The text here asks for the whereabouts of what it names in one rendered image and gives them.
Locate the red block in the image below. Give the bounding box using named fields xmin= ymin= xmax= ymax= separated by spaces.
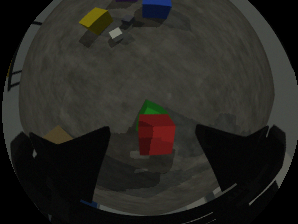
xmin=138 ymin=113 xmax=176 ymax=155

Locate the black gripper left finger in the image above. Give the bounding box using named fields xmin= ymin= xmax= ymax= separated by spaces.
xmin=29 ymin=127 xmax=110 ymax=202

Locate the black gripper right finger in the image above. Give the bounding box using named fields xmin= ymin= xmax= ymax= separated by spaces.
xmin=194 ymin=124 xmax=269 ymax=192

